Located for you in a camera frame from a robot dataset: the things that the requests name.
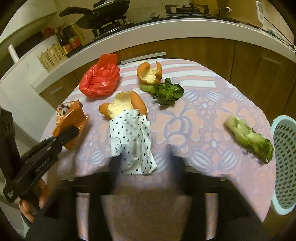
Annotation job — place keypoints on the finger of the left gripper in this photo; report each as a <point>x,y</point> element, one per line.
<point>65,136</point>

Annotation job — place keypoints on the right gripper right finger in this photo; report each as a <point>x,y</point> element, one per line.
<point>236,219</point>

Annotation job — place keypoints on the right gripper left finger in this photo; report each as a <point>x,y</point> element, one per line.
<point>100,183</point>

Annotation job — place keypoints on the orange snack wrapper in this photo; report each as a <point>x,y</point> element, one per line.
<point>70,117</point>

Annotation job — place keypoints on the white heart-print paper bag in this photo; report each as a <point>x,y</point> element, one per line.
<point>130,137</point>

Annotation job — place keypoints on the red plastic bag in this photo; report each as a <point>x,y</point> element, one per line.
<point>102,78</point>

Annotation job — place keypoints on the orange peel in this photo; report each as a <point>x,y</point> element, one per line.
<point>148,75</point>
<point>127,100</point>

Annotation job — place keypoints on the person's left hand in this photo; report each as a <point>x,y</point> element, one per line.
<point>27,209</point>

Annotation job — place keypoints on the light blue perforated basket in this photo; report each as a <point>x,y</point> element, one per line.
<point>284,136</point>

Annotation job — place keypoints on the pale green vegetable stalk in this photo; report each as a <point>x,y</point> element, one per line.
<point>252,141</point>

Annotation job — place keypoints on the beige slotted utensil holder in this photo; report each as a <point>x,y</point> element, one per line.
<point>52,58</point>

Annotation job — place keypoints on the dark sauce bottle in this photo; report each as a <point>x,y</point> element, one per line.
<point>64,43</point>

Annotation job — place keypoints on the dark green leafy vegetable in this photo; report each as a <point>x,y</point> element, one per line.
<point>166,93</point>

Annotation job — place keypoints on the floral pink tablecloth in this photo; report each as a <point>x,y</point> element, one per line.
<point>149,207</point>

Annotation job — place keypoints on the black wok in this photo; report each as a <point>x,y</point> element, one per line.
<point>103,13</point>

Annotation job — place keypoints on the brown rice cooker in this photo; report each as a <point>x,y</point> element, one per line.
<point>260,12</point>

